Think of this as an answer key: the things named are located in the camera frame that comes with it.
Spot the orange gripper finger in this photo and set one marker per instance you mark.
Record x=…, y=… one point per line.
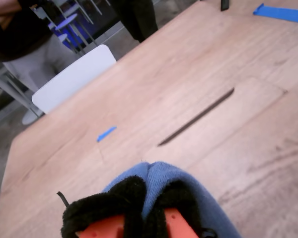
x=178, y=198
x=101, y=205

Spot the white flat-backed chair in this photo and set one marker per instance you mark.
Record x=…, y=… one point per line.
x=74, y=79

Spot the person in dark trousers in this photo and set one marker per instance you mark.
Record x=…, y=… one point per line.
x=139, y=17

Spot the long blue tape strip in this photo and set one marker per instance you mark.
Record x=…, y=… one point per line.
x=280, y=12

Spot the short blue tape strip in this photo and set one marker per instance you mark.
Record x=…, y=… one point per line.
x=106, y=134

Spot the blue printed T-shirt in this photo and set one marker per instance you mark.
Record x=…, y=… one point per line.
x=169, y=173

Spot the small black box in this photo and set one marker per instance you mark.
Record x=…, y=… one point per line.
x=224, y=5

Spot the person in grey trousers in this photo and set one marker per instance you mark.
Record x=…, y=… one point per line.
x=34, y=64

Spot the round pedestal stool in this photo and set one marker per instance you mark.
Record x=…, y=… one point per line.
x=67, y=21

